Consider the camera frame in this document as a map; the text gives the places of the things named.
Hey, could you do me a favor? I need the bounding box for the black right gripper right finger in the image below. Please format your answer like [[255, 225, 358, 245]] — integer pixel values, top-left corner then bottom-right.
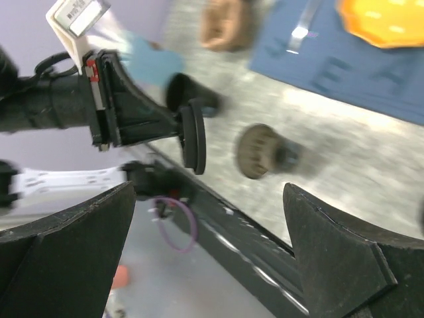
[[283, 184, 423, 317]]

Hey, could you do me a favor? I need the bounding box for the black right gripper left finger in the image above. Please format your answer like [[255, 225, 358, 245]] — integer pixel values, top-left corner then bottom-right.
[[1, 182, 135, 318]]

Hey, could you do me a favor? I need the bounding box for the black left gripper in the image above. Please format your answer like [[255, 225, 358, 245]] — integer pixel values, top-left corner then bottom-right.
[[1, 50, 180, 151]]

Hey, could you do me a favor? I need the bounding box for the black cup lid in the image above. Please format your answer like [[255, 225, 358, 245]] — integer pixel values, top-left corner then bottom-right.
[[178, 98, 207, 175]]

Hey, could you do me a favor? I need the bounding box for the black takeout coffee cup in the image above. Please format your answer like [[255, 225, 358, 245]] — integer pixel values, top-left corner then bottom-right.
[[235, 123, 302, 180]]

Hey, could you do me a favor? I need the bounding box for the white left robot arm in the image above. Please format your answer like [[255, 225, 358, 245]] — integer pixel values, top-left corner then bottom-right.
[[1, 50, 178, 207]]

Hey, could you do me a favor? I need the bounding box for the blue straw holder cup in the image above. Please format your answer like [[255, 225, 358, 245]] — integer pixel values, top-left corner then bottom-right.
[[121, 32, 184, 88]]

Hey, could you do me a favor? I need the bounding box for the brown cardboard cup carrier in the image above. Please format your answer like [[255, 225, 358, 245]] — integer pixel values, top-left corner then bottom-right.
[[199, 0, 253, 52]]

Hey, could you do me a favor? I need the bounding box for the silver fork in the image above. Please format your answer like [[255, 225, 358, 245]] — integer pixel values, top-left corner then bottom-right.
[[286, 0, 322, 54]]

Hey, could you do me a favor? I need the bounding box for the blue alphabet cloth mat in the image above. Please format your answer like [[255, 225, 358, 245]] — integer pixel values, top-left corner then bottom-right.
[[250, 1, 423, 125]]

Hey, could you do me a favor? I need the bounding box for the orange polka dot plate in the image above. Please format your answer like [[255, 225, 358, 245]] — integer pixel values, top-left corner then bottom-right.
[[335, 0, 423, 49]]

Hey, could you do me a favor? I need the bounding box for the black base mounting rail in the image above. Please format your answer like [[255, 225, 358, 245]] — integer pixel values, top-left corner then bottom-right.
[[143, 146, 309, 317]]

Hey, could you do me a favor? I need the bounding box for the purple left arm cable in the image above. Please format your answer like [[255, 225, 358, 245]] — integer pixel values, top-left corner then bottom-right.
[[154, 195, 199, 254]]

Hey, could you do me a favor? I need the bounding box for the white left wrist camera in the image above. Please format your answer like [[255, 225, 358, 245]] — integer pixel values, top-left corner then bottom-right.
[[45, 0, 111, 74]]

